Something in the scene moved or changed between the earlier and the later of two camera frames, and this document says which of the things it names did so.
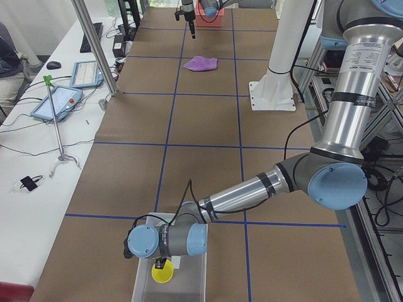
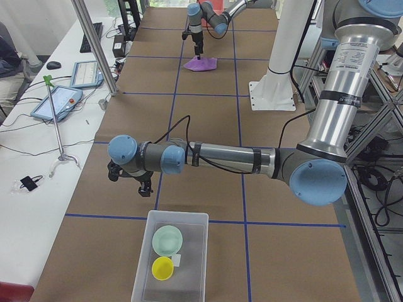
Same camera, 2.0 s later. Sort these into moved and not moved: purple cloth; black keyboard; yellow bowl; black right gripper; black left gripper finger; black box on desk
Moved: black left gripper finger; black right gripper
Not moved: black keyboard; black box on desk; purple cloth; yellow bowl
